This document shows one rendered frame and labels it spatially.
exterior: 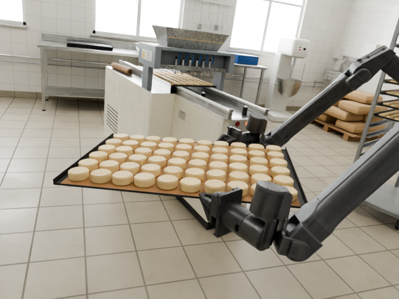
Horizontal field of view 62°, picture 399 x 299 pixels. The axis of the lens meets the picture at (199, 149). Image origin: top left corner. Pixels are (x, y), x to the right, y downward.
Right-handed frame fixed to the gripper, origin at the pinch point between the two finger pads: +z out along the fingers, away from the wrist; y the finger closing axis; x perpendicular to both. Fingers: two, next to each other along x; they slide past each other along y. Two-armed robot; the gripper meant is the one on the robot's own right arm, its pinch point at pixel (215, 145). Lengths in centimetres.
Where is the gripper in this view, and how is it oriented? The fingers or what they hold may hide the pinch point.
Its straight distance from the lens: 113.1
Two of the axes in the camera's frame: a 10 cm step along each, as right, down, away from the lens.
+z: -7.8, 1.5, -6.1
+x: 6.2, 3.0, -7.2
